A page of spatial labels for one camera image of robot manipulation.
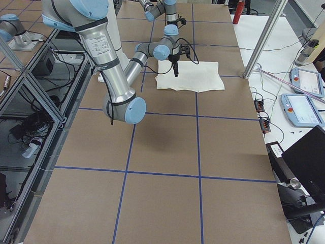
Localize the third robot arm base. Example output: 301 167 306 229
1 14 43 51

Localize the lower blue teach pendant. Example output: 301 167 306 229
280 94 324 128

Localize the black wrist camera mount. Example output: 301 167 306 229
179 44 190 59
175 15 186 26

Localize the red bottle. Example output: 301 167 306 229
233 0 245 24

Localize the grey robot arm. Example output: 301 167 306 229
42 1 180 124
139 0 178 25

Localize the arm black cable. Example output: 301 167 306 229
106 38 200 127

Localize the black monitor on stand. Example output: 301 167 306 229
278 126 324 234

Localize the orange connector box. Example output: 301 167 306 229
259 118 271 134
254 99 265 113

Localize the black power adapter box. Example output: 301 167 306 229
32 49 55 76

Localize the aluminium frame post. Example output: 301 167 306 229
243 0 288 79

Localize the lower orange connector box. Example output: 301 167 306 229
259 118 271 134

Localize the cream long-sleeve cat shirt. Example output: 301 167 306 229
155 60 225 93

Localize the blue teach pendant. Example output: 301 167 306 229
290 67 324 98
280 94 324 128

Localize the black box with white label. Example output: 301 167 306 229
266 141 295 187

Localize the upper blue teach pendant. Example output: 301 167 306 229
290 67 324 98

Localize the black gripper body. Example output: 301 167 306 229
169 54 180 69

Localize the upper orange connector box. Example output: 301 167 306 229
254 99 265 113

